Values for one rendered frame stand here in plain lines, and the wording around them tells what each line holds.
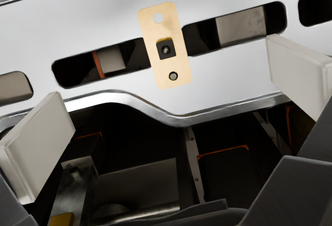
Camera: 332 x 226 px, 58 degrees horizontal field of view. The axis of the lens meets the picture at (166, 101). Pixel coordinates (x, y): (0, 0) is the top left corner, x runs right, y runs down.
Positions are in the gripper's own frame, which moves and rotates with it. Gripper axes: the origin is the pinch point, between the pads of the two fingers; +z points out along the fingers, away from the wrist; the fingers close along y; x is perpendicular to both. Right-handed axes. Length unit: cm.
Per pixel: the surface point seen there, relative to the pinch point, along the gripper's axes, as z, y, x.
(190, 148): 43, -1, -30
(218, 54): 13.5, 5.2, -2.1
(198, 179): 43, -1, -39
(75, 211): 7.9, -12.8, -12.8
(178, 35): 13.1, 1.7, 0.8
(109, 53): 26.1, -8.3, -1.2
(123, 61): 26.1, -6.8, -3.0
